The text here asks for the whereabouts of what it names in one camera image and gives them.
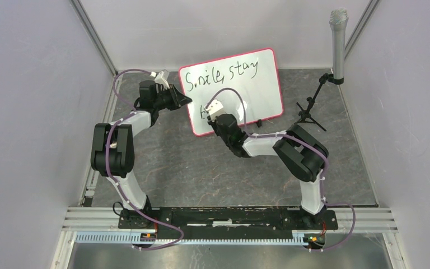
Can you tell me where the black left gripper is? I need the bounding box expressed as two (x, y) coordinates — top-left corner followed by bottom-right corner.
(153, 84), (191, 111)

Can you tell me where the pink framed whiteboard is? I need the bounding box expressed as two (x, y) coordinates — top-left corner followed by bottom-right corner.
(179, 48), (284, 137)

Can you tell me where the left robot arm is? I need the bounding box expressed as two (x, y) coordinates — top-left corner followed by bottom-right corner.
(90, 80), (192, 229)

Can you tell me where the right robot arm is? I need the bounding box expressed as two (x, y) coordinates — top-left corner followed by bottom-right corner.
(208, 114), (329, 229)

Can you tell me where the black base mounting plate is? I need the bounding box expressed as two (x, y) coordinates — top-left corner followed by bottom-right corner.
(118, 206), (339, 240)

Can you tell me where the silver microphone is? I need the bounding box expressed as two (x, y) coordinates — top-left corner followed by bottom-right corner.
(329, 8), (349, 85)

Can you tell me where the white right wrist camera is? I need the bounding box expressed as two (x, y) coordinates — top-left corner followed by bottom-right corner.
(205, 99), (226, 120)

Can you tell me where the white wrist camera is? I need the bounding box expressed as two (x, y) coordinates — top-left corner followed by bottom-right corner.
(150, 69), (170, 90)
(205, 99), (226, 120)

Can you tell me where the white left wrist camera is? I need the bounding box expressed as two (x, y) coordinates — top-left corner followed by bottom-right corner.
(150, 69), (170, 90)

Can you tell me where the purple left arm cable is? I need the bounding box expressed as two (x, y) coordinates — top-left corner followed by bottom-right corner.
(105, 68), (185, 252)

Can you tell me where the blue toothed cable strip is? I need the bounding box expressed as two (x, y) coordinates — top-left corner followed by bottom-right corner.
(74, 231), (308, 247)

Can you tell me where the aluminium rail frame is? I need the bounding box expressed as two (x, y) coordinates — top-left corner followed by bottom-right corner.
(62, 207), (399, 234)

